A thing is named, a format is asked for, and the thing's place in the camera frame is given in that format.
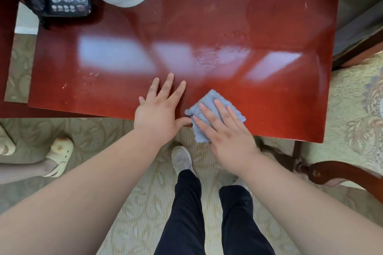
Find floral upholstered wooden armchair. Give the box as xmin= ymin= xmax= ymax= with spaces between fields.
xmin=292 ymin=51 xmax=383 ymax=204

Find person's right white shoe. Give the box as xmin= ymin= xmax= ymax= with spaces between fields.
xmin=232 ymin=177 xmax=253 ymax=196

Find red wooden table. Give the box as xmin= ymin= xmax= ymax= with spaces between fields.
xmin=28 ymin=0 xmax=342 ymax=144

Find person's left hand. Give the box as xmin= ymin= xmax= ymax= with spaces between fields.
xmin=134 ymin=73 xmax=192 ymax=148

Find person's right hand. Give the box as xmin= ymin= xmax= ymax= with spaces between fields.
xmin=191 ymin=98 xmax=261 ymax=176

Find person's right forearm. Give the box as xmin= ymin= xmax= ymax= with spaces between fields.
xmin=236 ymin=150 xmax=383 ymax=255

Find grey-blue cleaning cloth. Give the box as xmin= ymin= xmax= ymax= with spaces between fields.
xmin=184 ymin=89 xmax=247 ymax=144

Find person's left white shoe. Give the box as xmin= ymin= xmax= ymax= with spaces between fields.
xmin=171 ymin=145 xmax=197 ymax=176

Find person's black trousers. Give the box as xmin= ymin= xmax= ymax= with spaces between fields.
xmin=154 ymin=169 xmax=276 ymax=255

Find person's left forearm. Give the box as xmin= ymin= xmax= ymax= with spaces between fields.
xmin=0 ymin=127 xmax=164 ymax=255

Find large red wooden desk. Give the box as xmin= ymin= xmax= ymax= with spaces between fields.
xmin=0 ymin=0 xmax=104 ymax=119

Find person's white shoe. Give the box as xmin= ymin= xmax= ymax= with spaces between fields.
xmin=232 ymin=177 xmax=253 ymax=196
xmin=171 ymin=145 xmax=197 ymax=176

